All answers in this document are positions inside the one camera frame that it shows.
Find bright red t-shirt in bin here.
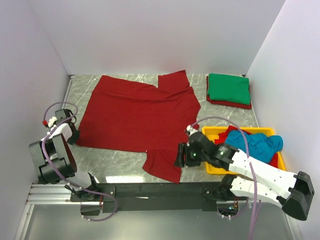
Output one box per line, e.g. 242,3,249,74
217,125,280,168

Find folded red t-shirt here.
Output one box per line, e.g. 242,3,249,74
205,76,253,111

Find folded green t-shirt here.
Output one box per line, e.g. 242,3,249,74
207,73,251,106

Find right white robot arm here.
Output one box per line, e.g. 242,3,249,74
174,130,315,221

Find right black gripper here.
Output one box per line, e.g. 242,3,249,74
173,142,208,168

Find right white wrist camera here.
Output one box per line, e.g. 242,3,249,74
185,125,199,137

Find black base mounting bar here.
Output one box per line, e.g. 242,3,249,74
69,182,241,217

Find dark red t-shirt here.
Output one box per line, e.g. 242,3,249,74
77,70,201,184

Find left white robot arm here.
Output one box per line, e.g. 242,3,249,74
29,108,100,201

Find blue t-shirt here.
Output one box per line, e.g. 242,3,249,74
224,129,285,163

